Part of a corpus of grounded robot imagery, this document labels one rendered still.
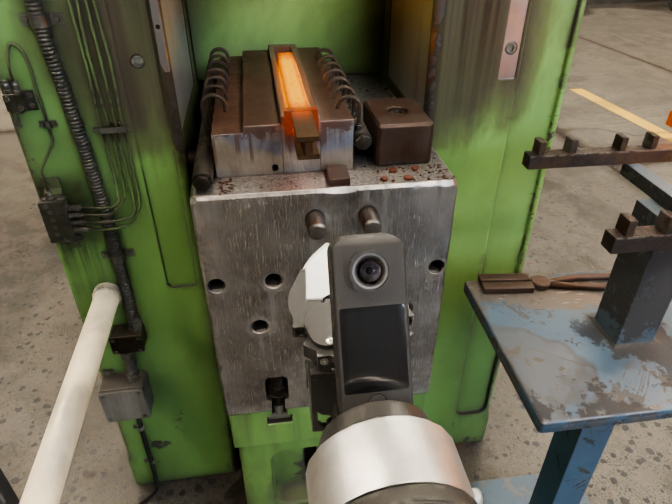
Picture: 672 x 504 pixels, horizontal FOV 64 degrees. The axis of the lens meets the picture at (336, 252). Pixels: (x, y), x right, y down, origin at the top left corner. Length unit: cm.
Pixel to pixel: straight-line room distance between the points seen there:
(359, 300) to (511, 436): 136
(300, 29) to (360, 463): 104
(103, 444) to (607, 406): 130
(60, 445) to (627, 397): 76
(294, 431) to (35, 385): 104
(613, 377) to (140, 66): 82
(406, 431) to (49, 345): 182
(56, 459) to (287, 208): 45
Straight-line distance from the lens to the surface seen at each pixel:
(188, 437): 141
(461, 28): 94
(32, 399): 189
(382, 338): 33
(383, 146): 81
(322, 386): 38
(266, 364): 95
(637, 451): 175
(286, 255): 80
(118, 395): 123
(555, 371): 82
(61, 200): 100
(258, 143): 78
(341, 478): 30
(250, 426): 107
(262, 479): 121
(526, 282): 95
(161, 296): 111
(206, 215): 77
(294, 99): 81
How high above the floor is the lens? 126
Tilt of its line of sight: 34 degrees down
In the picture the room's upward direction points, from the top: straight up
